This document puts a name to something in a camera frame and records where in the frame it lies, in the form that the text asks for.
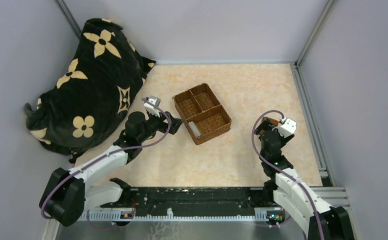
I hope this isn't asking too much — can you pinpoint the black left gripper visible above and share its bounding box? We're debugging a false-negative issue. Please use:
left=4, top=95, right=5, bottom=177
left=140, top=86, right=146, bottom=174
left=138, top=108, right=184, bottom=144

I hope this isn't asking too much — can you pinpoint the brown woven divided basket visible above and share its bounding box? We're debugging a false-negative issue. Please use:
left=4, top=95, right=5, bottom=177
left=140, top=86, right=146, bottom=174
left=173, top=83, right=232, bottom=145

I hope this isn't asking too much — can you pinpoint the brown leather card holder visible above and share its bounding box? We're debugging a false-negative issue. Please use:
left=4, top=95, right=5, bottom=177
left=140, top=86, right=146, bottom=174
left=262, top=117, right=279, bottom=128

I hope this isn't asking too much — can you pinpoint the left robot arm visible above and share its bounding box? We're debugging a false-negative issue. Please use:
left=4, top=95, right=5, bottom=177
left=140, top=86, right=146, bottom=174
left=39, top=111, right=184, bottom=227

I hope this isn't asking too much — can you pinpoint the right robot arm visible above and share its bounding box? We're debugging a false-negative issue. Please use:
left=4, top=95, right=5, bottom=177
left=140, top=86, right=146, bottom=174
left=252, top=117, right=355, bottom=240

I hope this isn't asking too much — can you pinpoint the white card in basket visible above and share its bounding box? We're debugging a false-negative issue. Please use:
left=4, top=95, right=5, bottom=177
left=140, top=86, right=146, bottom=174
left=188, top=121, right=202, bottom=138

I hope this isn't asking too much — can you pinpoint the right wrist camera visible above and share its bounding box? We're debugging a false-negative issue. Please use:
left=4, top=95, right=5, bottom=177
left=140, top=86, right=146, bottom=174
left=276, top=117, right=297, bottom=138

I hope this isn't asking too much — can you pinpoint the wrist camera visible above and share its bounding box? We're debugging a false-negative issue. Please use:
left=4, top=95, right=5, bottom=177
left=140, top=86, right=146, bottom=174
left=142, top=95, right=161, bottom=117
left=276, top=117, right=297, bottom=138

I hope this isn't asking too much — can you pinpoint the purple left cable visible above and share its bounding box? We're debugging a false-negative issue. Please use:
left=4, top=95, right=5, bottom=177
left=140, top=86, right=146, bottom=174
left=40, top=97, right=172, bottom=232

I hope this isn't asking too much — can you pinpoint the purple cable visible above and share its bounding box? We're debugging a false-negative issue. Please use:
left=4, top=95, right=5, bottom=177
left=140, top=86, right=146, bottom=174
left=40, top=97, right=172, bottom=232
left=251, top=109, right=326, bottom=240

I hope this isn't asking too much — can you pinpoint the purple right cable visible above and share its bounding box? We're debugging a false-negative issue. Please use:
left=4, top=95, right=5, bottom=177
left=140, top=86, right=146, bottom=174
left=251, top=109, right=326, bottom=240

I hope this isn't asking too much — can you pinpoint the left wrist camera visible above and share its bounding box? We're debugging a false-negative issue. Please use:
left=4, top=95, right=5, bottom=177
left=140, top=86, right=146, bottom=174
left=142, top=95, right=161, bottom=117

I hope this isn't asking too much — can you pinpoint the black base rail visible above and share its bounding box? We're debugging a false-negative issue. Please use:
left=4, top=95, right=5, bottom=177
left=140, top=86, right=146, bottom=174
left=77, top=187, right=287, bottom=225

